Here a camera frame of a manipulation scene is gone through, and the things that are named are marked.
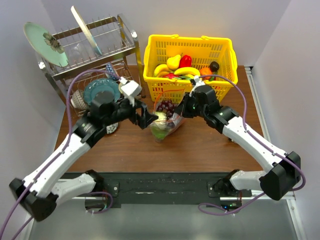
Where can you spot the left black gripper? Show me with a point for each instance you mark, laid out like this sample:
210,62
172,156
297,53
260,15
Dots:
145,118

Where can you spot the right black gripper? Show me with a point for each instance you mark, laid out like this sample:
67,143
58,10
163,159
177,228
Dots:
182,108

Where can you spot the green cabbage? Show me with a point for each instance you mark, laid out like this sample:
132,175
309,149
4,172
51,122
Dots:
160,122

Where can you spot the small green lime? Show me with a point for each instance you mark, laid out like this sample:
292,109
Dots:
159,134

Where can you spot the clear orange zip bag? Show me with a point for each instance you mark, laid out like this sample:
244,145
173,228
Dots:
176,120

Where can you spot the dark purple grapes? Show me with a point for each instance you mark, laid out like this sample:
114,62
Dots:
167,107

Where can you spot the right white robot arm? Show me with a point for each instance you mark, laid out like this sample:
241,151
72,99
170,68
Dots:
280,170

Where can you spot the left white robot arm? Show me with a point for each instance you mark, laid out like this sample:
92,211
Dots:
40,193

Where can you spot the orange fruit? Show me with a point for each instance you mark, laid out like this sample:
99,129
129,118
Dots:
206,71

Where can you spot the long yellow banana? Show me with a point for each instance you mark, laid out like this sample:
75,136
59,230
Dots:
186,73

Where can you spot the black white leaf bowl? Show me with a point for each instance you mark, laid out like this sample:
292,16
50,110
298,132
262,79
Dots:
110,129

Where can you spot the dark avocado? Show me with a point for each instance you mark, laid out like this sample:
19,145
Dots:
214,66

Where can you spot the red dragon fruit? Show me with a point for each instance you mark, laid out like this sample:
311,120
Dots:
170,76

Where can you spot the red bell pepper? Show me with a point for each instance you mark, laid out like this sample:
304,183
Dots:
185,61

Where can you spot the yellow pear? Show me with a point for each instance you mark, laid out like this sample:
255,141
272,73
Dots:
173,62

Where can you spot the yellow plastic basket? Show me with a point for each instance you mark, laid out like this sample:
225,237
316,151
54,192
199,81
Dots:
203,51

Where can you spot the yellow banana bunch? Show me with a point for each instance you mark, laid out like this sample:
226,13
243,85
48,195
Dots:
161,70

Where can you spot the teal scalloped plate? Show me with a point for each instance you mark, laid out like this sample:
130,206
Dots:
101,85

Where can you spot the blue zigzag patterned cup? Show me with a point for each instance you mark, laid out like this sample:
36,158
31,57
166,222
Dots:
111,72

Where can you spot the patterned cup on rack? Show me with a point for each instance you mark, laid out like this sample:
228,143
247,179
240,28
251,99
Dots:
77,100

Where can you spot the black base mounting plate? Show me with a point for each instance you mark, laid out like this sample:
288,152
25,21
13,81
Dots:
164,188

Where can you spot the steel two-tier dish rack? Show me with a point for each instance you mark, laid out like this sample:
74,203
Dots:
118,42

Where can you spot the cream and blue plate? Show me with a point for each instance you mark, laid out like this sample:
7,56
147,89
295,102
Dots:
85,31

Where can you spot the mint green floral plate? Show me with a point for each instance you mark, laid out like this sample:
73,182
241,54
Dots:
45,44

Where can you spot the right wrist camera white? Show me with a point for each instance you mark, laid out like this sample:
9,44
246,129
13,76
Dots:
198,82

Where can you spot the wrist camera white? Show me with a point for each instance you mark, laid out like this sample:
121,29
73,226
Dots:
198,82
130,89

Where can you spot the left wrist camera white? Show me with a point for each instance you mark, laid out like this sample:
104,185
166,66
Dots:
130,89

